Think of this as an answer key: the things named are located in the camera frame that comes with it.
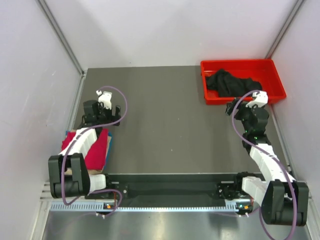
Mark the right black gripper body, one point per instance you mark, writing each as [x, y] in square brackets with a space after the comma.
[244, 112]

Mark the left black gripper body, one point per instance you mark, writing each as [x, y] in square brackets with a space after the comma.
[105, 116]

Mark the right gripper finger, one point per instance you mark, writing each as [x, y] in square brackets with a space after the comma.
[229, 110]
[235, 100]

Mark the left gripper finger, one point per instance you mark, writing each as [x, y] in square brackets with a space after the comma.
[117, 110]
[117, 122]

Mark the black t shirt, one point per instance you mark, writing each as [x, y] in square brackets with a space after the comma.
[227, 85]

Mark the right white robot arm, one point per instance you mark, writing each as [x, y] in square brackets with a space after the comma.
[282, 199]

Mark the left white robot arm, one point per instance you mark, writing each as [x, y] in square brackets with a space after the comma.
[76, 170]

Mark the red plastic bin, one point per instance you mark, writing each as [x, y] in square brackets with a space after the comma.
[260, 70]

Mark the red folded t shirt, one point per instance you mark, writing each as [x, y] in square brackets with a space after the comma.
[92, 145]

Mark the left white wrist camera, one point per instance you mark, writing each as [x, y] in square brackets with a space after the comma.
[104, 98]

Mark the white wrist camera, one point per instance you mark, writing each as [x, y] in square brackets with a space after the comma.
[104, 98]
[259, 100]

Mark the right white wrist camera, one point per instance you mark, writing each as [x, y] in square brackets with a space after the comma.
[259, 100]

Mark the grey slotted cable duct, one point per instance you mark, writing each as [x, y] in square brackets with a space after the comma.
[85, 206]

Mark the left aluminium corner post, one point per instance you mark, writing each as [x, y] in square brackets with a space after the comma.
[60, 35]

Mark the aluminium corner post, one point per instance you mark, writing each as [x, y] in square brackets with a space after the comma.
[60, 35]
[298, 4]

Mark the right aluminium corner post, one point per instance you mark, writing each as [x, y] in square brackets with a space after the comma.
[298, 4]

